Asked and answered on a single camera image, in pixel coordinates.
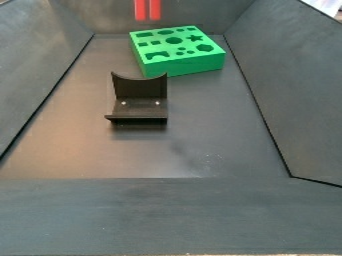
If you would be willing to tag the red double-square object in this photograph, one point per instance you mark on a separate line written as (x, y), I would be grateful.
(148, 10)

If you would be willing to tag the green shape-sorting board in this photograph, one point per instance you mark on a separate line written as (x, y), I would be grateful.
(177, 51)

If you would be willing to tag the black curved stand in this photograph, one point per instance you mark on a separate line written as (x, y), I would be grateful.
(141, 99)

